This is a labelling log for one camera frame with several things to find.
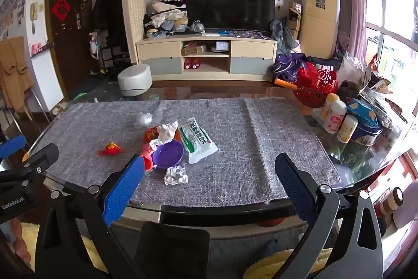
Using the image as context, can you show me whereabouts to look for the foil ball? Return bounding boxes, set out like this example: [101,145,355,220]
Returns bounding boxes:
[163,165,189,186]

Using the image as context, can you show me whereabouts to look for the clear plastic wrap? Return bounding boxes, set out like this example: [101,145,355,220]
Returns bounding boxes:
[135,112,153,128]

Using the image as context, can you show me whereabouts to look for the cream television cabinet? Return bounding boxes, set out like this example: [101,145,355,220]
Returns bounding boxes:
[135,33,278,82]

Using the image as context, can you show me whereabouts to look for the white paper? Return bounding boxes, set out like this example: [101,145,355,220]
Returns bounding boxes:
[149,122,179,149]

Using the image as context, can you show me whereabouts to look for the dark coats on rack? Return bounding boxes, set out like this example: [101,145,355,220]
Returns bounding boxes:
[92,0,127,51]

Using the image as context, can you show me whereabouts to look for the red candy wrapper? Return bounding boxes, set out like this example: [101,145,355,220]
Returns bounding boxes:
[98,142,126,156]

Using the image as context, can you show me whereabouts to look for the pile of clothes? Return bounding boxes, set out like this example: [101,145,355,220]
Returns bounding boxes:
[144,0,190,39]

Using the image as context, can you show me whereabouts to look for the grey woven table mat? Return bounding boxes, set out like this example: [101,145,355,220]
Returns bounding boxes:
[29,98,266,205]
[244,98,342,192]

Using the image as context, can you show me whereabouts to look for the purple plastic lid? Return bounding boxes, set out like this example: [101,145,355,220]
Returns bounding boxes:
[152,139,185,170]

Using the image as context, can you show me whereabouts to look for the brown door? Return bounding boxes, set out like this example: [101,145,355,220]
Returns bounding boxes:
[45,0,94,100]

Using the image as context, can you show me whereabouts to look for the wall photos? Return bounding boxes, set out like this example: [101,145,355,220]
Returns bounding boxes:
[0,0,27,39]

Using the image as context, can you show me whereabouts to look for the red square door decoration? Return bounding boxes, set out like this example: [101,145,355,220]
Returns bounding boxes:
[52,0,72,22]

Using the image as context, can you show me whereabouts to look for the pile of plastic bags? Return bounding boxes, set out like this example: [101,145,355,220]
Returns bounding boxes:
[336,52,409,132]

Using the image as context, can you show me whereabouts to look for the window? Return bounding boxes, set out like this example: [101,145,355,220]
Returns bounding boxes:
[357,0,418,78]

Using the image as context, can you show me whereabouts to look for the cream standing air conditioner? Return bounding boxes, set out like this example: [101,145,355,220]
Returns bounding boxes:
[300,0,341,61]

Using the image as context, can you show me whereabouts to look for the flat cardboard box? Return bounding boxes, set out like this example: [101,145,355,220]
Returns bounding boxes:
[181,43,207,56]

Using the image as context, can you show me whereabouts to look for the woven folding screen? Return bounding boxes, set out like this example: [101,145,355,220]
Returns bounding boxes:
[120,0,147,65]

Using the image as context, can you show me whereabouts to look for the cardboard boxes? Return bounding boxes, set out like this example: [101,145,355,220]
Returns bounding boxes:
[287,2,303,42]

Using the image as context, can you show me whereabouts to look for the purple bag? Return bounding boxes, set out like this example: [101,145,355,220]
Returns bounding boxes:
[270,53,308,83]

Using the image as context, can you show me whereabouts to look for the white round stool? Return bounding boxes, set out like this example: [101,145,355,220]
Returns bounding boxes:
[118,64,153,96]

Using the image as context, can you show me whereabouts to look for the orange stick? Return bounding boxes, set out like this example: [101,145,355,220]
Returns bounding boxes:
[275,78,299,90]

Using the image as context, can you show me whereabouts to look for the small white bottle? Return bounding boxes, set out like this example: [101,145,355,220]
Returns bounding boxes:
[336,115,359,144]

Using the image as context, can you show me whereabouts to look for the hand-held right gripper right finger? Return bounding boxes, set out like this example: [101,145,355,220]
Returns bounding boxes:
[275,153,383,279]

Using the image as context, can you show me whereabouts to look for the white board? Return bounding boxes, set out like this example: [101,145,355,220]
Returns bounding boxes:
[31,50,65,113]

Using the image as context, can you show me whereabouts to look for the black television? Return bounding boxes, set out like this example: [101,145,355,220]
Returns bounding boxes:
[185,0,277,32]

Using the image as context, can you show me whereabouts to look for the blue tissue packet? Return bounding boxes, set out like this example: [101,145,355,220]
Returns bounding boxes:
[345,98,380,128]

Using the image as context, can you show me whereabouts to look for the dark grey trash bin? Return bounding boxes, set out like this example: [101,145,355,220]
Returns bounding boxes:
[135,221,211,279]

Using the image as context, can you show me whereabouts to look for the wall intercom phone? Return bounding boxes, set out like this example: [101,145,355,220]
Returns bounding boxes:
[29,3,39,35]

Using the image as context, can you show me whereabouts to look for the grey cloth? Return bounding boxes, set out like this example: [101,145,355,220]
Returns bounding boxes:
[269,19,300,56]

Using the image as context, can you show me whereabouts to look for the white green packet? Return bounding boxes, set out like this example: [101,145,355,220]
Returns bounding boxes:
[178,117,219,165]

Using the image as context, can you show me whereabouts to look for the pink cupcake liner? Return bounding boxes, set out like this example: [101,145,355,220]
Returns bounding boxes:
[140,148,156,172]

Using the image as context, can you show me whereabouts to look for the blue round tin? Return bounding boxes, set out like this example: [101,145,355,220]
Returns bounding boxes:
[346,122,384,147]

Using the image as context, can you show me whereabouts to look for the white bottle yellow cap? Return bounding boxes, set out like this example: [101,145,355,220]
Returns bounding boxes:
[321,93,340,120]

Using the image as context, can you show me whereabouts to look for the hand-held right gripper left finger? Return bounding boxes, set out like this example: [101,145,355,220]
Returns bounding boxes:
[34,154,146,279]

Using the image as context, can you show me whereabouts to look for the orange red wrapper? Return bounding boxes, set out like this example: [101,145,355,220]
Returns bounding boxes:
[144,127,181,145]

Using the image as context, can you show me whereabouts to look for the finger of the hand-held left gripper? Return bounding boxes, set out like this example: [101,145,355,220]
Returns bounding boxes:
[0,135,27,160]
[0,143,60,183]

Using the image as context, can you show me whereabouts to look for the red plastic basket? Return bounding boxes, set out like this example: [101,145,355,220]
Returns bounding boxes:
[292,67,339,108]

